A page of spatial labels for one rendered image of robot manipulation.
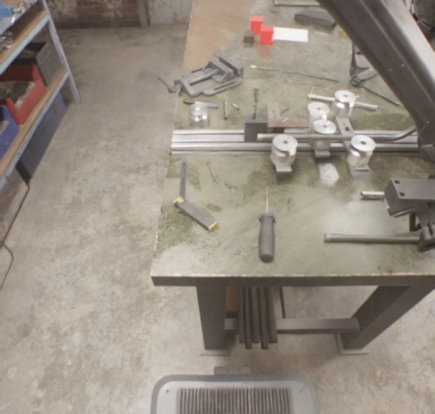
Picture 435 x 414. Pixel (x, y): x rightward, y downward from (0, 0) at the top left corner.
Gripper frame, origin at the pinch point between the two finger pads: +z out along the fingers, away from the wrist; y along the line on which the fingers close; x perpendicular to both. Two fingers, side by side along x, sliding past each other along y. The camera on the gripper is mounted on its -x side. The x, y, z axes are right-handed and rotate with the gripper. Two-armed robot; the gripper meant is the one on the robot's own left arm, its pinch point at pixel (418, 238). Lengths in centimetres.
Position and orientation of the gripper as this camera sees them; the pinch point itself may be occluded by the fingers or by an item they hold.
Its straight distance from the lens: 71.9
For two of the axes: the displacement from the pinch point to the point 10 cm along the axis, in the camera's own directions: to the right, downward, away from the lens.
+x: 10.0, 0.3, -0.3
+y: -0.4, 7.6, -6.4
